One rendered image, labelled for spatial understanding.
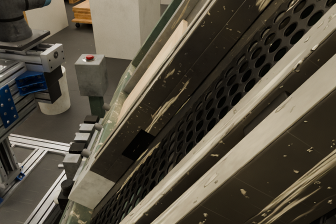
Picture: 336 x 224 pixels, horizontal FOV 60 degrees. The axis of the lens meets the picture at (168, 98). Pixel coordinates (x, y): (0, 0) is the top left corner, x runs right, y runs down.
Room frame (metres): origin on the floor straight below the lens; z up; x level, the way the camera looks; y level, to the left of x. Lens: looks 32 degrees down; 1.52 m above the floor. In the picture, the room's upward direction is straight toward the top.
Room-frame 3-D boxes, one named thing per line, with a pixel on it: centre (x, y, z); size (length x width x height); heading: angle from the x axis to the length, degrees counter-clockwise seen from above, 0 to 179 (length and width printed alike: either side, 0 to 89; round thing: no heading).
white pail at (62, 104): (2.27, 1.05, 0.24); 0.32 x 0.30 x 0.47; 166
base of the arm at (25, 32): (1.31, 0.72, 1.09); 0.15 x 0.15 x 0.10
